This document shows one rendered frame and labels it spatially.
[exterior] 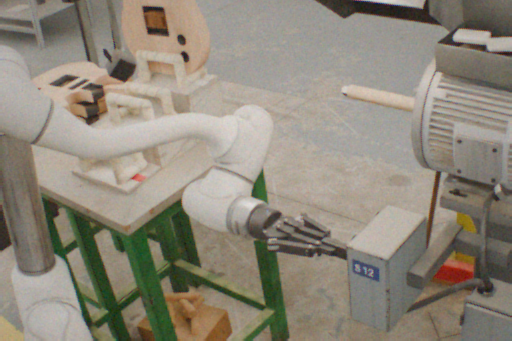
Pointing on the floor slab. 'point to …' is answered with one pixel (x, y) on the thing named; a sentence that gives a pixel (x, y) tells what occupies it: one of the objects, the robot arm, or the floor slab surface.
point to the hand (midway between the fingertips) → (337, 249)
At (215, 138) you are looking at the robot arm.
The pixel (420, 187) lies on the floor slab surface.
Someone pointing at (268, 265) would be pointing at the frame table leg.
